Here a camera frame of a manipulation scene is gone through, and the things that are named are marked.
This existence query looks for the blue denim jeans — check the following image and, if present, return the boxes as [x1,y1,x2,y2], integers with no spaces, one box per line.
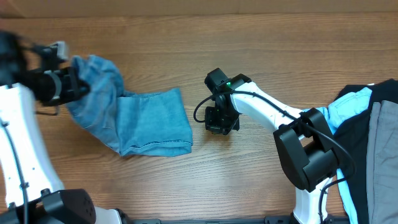
[67,55,193,157]

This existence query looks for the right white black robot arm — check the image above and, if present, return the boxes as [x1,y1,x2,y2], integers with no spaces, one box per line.
[202,68,343,223]

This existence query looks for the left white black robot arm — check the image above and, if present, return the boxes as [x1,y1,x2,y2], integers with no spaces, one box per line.
[1,31,122,224]

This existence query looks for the light blue shirt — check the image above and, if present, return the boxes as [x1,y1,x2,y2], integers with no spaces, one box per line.
[317,87,372,224]

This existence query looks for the black garment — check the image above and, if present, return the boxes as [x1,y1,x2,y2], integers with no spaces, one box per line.
[334,79,397,223]

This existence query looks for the grey garment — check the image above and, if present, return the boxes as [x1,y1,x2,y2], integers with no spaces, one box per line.
[366,100,397,224]

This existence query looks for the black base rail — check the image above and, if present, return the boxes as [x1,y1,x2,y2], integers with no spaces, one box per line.
[114,207,352,224]

